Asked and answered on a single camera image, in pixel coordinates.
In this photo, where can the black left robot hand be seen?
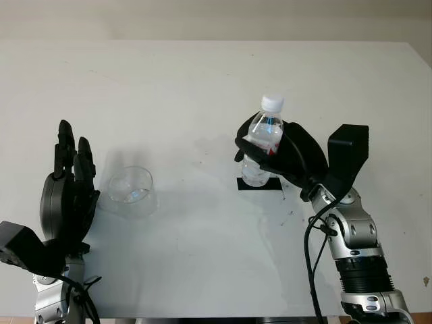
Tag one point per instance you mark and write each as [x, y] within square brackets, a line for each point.
[59, 209]

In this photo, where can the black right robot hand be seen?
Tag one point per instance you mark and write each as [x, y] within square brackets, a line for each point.
[314, 158]

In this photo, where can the clear plastic water bottle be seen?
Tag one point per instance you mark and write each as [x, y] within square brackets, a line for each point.
[266, 130]

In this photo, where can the clear glass cup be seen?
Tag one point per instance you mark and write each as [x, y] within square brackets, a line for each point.
[131, 195]

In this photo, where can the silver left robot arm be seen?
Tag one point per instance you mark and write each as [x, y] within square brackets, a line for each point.
[50, 297]

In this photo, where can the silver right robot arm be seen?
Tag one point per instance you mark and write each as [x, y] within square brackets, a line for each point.
[357, 229]

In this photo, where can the black tape rectangle marker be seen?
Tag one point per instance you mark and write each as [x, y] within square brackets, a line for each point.
[275, 185]

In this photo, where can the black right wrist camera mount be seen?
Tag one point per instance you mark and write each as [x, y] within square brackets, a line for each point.
[347, 155]

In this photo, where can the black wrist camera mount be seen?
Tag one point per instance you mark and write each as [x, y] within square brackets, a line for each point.
[347, 155]
[23, 243]

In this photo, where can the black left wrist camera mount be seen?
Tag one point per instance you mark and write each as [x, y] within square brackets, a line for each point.
[23, 243]

